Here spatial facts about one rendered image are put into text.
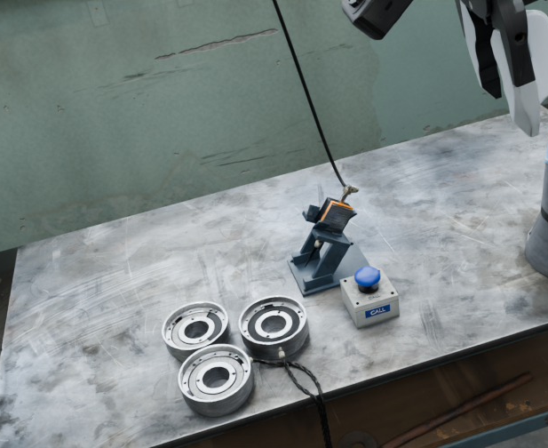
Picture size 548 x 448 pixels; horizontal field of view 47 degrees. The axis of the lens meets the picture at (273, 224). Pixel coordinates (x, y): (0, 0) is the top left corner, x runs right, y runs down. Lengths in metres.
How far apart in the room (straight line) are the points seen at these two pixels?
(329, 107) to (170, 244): 1.52
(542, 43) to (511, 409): 0.83
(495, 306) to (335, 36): 1.71
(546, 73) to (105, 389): 0.76
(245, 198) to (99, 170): 1.35
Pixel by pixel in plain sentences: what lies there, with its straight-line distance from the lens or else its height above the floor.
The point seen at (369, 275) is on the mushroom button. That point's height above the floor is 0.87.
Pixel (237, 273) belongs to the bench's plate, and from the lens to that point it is 1.13.
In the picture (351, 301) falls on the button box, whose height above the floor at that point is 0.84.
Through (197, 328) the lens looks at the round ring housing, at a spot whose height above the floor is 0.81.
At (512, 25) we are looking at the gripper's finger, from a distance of 0.45.
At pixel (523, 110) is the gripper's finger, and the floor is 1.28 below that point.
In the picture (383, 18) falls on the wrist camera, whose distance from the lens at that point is 0.44.
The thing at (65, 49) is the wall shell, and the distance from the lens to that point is 2.42.
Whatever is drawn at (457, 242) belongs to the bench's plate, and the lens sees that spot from 1.14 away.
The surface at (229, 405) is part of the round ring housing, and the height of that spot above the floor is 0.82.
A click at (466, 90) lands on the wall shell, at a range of 2.90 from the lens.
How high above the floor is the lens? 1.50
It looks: 35 degrees down
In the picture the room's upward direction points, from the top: 11 degrees counter-clockwise
